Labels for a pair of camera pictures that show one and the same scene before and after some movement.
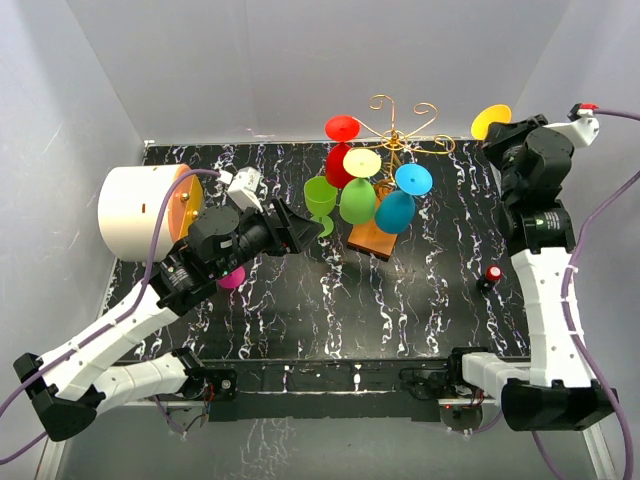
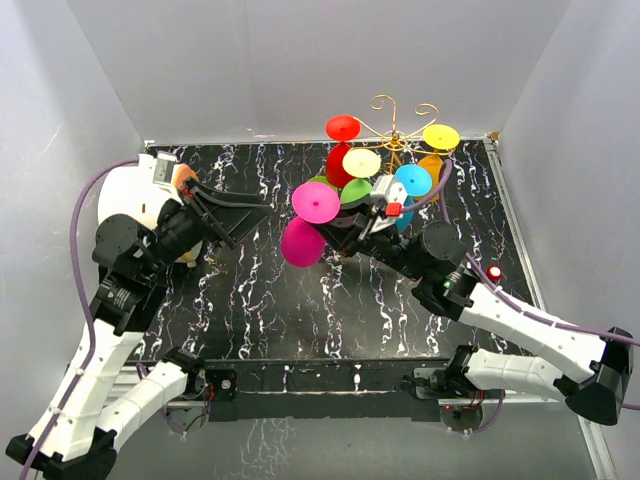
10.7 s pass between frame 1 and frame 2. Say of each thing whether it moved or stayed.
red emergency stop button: stayed
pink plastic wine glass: moved
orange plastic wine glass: moved
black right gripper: moved
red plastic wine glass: stayed
